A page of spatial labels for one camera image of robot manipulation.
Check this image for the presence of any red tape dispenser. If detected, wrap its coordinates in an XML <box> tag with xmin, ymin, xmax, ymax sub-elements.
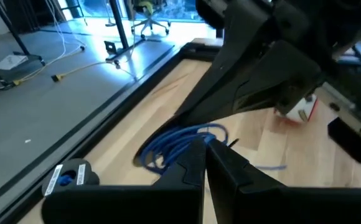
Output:
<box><xmin>273</xmin><ymin>95</ymin><xmax>320</xmax><ymax>127</ymax></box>

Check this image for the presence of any green grey office chair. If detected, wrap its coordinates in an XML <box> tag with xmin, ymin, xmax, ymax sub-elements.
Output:
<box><xmin>130</xmin><ymin>0</ymin><xmax>172</xmax><ymax>40</ymax></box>

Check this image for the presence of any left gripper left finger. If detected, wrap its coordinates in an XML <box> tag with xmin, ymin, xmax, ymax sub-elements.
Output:
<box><xmin>41</xmin><ymin>138</ymin><xmax>207</xmax><ymax>224</ymax></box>

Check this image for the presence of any black desk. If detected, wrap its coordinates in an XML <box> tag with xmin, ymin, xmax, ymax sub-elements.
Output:
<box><xmin>107</xmin><ymin>0</ymin><xmax>131</xmax><ymax>50</ymax></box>

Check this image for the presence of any white paper sheet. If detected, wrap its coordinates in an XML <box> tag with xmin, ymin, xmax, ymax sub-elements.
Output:
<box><xmin>0</xmin><ymin>54</ymin><xmax>29</xmax><ymax>71</ymax></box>

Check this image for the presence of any yellow cable black plug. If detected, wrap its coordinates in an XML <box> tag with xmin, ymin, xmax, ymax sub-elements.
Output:
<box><xmin>12</xmin><ymin>45</ymin><xmax>87</xmax><ymax>86</ymax></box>

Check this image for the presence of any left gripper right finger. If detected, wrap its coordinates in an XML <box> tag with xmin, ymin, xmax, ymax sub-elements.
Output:
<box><xmin>205</xmin><ymin>138</ymin><xmax>361</xmax><ymax>224</ymax></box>

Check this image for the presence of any black pole stand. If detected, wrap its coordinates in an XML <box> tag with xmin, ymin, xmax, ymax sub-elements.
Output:
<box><xmin>0</xmin><ymin>0</ymin><xmax>47</xmax><ymax>67</ymax></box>

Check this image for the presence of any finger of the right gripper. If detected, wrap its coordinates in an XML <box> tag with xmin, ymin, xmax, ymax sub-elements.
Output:
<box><xmin>327</xmin><ymin>116</ymin><xmax>361</xmax><ymax>166</ymax></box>
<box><xmin>174</xmin><ymin>0</ymin><xmax>321</xmax><ymax>127</ymax></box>

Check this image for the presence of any pale cable yellow plug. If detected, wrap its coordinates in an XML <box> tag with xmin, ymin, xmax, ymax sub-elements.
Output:
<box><xmin>51</xmin><ymin>58</ymin><xmax>121</xmax><ymax>83</ymax></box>

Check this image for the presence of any black stand base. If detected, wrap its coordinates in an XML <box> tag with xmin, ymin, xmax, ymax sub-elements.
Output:
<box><xmin>104</xmin><ymin>39</ymin><xmax>177</xmax><ymax>62</ymax></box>

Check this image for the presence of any long blue cord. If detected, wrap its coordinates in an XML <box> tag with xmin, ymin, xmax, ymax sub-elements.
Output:
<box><xmin>139</xmin><ymin>123</ymin><xmax>288</xmax><ymax>175</ymax></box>

